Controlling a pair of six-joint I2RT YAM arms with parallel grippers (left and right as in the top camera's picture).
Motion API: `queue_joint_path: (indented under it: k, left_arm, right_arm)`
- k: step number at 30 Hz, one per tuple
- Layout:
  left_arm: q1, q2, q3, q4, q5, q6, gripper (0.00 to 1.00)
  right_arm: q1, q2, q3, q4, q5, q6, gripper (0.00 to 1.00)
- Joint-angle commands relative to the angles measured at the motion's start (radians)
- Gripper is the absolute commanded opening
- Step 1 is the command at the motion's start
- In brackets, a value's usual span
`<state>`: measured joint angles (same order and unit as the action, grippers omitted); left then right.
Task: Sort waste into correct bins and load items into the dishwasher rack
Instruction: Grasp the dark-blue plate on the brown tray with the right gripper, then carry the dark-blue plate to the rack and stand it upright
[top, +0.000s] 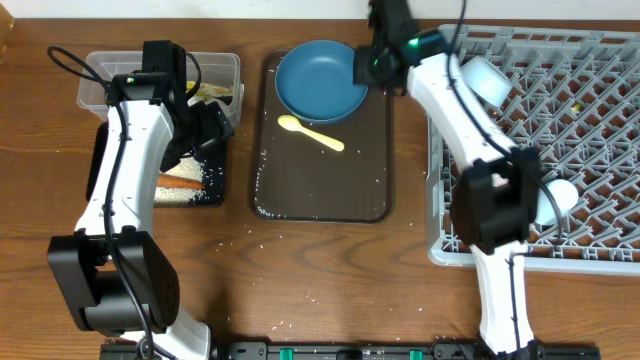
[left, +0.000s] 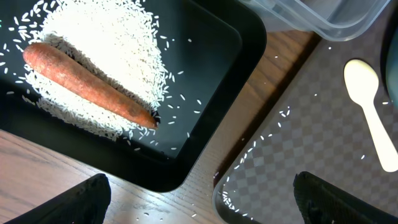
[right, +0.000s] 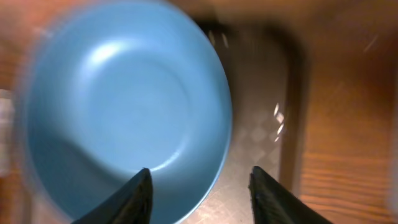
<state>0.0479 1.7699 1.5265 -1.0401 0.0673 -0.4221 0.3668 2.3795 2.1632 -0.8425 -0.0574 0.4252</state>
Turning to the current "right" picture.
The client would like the dark blue plate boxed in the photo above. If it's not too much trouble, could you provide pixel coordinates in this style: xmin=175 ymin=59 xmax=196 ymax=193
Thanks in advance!
xmin=17 ymin=1 xmax=233 ymax=223

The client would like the brown serving tray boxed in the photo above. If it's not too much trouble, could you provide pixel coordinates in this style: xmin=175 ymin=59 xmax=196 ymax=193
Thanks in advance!
xmin=187 ymin=21 xmax=302 ymax=223

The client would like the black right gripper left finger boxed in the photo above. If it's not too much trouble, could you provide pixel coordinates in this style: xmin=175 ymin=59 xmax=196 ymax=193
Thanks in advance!
xmin=72 ymin=168 xmax=153 ymax=224

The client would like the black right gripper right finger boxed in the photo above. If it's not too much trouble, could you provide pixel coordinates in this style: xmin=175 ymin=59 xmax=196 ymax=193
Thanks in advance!
xmin=249 ymin=166 xmax=331 ymax=224

